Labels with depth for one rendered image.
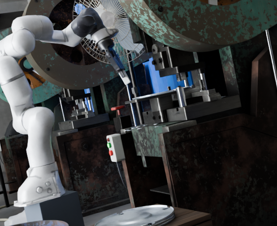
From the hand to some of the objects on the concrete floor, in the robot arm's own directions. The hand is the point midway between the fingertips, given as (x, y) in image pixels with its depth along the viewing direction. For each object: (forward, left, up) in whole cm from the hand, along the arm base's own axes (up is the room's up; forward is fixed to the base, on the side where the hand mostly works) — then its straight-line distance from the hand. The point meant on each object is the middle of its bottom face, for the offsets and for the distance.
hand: (124, 77), depth 252 cm
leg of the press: (+31, -45, -90) cm, 105 cm away
